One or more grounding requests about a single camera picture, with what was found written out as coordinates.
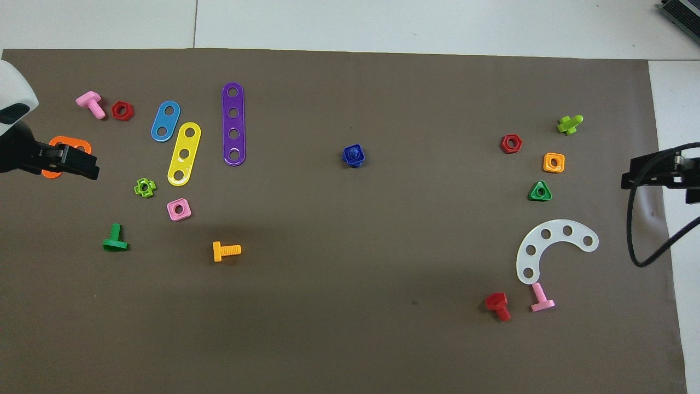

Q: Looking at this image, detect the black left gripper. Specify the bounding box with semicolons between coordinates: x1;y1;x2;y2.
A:
0;121;101;181

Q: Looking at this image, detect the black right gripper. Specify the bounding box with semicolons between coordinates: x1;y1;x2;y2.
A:
621;143;700;205

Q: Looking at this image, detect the blue triangle-head screw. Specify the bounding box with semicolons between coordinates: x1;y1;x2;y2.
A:
342;143;366;169

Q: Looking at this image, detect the pink plastic screw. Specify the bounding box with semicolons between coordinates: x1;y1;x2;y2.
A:
530;282;556;313
75;91;107;120

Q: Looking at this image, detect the dark green plastic screw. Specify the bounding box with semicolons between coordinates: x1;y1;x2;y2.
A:
102;223;129;252

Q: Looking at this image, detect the lime green cross-head screw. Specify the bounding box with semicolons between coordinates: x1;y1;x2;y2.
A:
557;114;584;136

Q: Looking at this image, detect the pink square nut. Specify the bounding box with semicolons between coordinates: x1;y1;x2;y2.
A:
167;198;193;222

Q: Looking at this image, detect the yellow-orange plastic screw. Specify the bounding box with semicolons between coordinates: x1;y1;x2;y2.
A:
213;241;242;263

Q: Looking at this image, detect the red plastic screw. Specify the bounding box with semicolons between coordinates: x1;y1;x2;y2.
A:
485;292;512;322

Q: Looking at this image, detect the orange heart-shaped plate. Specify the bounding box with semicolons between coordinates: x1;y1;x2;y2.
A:
41;136;92;179

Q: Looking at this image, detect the blue two-hole strip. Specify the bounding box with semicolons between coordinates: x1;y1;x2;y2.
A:
150;100;182;143

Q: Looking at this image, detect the white curved perforated strip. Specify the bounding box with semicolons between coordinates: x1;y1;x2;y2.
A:
516;219;600;285

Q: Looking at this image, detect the yellow three-hole strip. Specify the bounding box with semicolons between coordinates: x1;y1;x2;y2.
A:
167;121;202;187

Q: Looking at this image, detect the purple four-hole strip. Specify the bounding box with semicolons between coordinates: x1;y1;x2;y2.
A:
221;82;247;166

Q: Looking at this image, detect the brown paper mat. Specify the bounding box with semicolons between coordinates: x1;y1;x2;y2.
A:
0;48;689;394

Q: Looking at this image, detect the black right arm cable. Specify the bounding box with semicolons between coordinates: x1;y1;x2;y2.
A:
626;142;700;269

